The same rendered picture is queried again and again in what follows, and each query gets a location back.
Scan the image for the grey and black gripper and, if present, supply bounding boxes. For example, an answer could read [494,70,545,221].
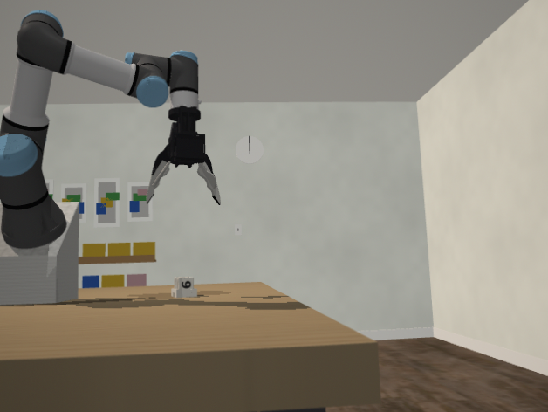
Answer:
[146,106,221,204]

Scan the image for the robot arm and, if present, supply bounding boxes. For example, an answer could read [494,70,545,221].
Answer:
[0,10,202,249]

